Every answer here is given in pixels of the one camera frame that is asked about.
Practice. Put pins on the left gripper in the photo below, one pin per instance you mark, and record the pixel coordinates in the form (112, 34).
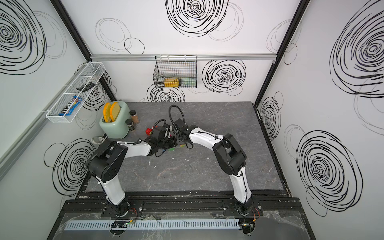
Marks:
(173, 139)

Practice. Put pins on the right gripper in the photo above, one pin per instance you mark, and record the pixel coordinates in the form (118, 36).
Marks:
(179, 140)

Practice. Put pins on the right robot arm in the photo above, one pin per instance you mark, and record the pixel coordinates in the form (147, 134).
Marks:
(230, 157)

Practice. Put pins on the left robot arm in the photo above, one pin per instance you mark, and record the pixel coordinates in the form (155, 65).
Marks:
(105, 164)

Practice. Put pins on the red lego brick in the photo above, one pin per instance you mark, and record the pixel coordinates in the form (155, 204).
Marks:
(149, 131)

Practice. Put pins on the dark pepper jar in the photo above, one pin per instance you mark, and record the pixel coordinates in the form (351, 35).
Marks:
(130, 124)

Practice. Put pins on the mint green toaster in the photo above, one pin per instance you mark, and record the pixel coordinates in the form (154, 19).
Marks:
(119, 128)

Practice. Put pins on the yellow item in basket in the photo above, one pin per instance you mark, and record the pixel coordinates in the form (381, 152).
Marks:
(172, 82)

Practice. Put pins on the yellow toast slice right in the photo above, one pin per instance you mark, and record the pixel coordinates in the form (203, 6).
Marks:
(114, 111)

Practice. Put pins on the yellow toast slice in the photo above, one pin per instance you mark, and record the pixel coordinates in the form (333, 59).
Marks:
(106, 112)
(114, 111)

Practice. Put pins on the yellow toast slice left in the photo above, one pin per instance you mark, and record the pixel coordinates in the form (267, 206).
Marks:
(106, 112)

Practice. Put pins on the black remote control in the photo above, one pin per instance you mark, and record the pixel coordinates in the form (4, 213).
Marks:
(86, 87)

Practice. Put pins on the blue candy packet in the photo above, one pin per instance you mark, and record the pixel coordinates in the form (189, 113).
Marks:
(71, 106)

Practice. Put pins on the black wire wall basket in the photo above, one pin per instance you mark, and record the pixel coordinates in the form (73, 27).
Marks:
(183, 67)

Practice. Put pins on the white wire wall shelf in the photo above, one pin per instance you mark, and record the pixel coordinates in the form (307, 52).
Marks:
(89, 72)

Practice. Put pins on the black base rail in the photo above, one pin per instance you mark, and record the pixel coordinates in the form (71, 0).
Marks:
(144, 203)

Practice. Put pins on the white slotted cable duct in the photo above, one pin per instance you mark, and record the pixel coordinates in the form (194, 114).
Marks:
(194, 224)

